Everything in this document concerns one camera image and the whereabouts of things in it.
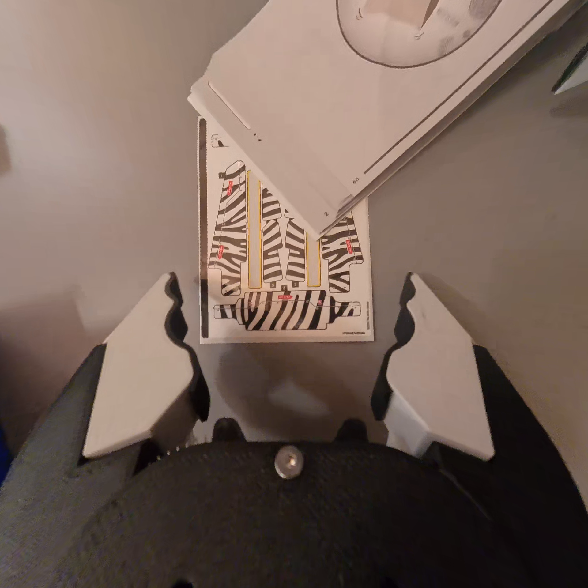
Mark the instruction booklet with circle cover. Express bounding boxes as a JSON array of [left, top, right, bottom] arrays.
[[187, 0, 588, 230]]

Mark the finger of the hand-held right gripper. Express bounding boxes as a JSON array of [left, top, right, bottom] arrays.
[[550, 43, 588, 98]]

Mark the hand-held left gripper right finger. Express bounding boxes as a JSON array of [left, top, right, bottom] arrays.
[[370, 271, 497, 462]]

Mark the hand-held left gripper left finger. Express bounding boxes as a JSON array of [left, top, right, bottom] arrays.
[[82, 271, 211, 461]]

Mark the zebra striped sticker sheet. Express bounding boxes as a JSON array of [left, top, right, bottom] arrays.
[[197, 115, 375, 345]]

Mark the white instruction booklet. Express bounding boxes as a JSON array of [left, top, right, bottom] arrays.
[[317, 9, 588, 241]]

